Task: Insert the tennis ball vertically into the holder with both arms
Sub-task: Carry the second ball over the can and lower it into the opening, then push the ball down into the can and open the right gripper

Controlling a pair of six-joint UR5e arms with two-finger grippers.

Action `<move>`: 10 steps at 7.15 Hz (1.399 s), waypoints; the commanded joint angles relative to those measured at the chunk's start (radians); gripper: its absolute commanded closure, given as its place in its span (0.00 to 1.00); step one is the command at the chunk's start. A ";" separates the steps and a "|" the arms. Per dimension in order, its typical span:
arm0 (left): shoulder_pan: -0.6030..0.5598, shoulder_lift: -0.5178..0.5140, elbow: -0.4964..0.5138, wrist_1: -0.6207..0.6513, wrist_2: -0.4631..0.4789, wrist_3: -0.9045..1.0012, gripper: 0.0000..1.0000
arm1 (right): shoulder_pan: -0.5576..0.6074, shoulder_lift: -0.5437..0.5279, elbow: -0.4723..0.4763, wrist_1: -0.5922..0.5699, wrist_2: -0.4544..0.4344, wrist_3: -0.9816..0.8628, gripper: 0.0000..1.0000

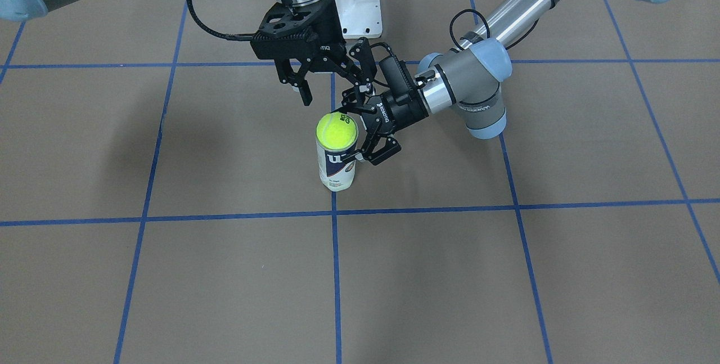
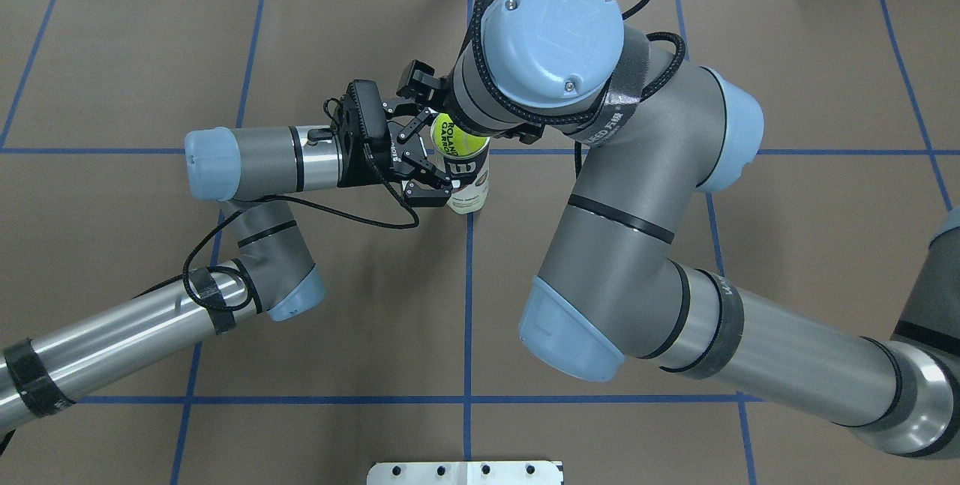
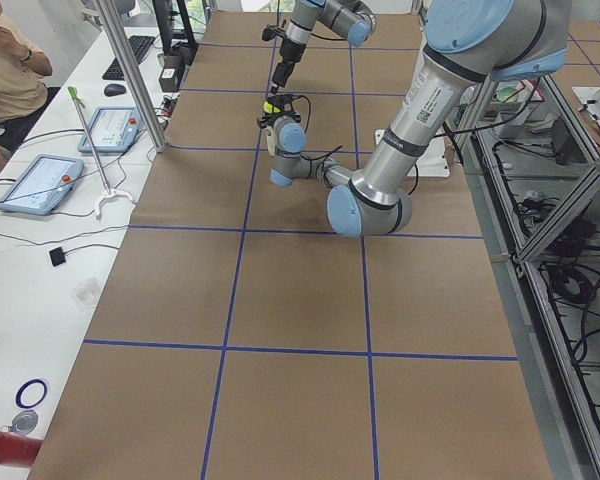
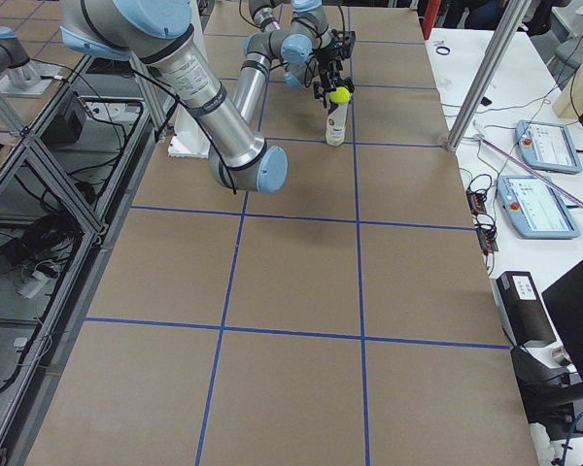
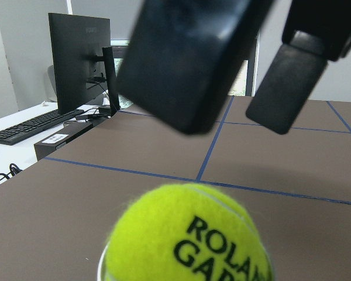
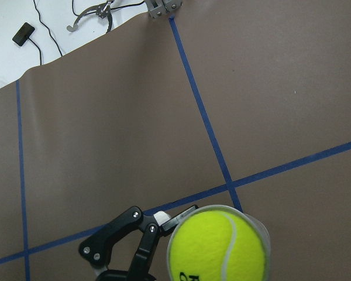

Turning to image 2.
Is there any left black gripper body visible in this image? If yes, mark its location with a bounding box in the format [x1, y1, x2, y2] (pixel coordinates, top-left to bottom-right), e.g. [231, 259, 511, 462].
[338, 125, 401, 187]

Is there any yellow tennis ball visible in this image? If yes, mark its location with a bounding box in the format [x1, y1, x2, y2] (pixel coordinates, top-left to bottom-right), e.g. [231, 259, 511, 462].
[430, 113, 489, 158]

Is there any clear tennis ball tube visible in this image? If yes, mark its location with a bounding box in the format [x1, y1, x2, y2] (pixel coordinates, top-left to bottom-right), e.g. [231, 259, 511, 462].
[434, 137, 491, 214]

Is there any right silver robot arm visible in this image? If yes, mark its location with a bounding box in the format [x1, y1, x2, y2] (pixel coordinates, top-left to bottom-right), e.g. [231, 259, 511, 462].
[442, 0, 959, 459]

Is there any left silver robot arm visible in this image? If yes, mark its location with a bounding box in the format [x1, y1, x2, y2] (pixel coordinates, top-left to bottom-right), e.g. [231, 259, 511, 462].
[2, 82, 454, 433]

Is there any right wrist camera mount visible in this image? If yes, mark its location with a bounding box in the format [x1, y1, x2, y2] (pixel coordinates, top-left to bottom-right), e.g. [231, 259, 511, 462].
[395, 59, 452, 112]

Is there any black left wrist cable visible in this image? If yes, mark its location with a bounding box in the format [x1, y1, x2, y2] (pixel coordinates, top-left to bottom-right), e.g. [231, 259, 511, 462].
[181, 99, 421, 313]

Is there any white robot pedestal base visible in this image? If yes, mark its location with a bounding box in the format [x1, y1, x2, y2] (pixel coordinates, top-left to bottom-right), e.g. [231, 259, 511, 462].
[366, 459, 566, 484]

